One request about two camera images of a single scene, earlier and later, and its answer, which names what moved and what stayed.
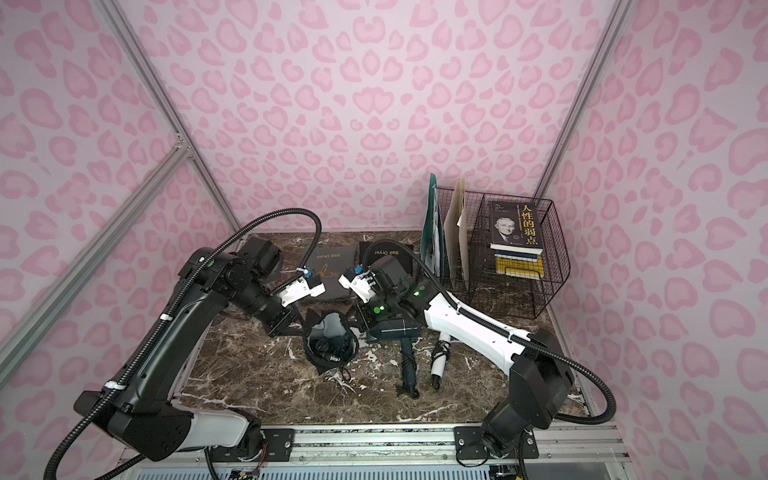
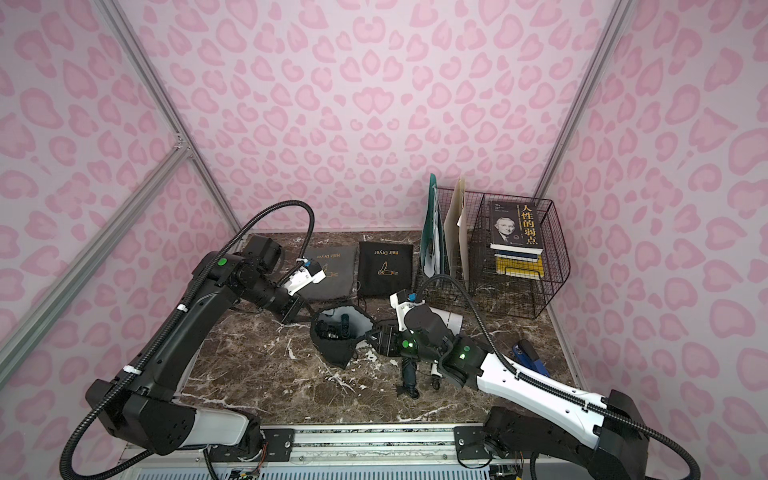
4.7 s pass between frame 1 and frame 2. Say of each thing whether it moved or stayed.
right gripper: moved
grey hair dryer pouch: stayed
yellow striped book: stayed
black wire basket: stayed
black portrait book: stayed
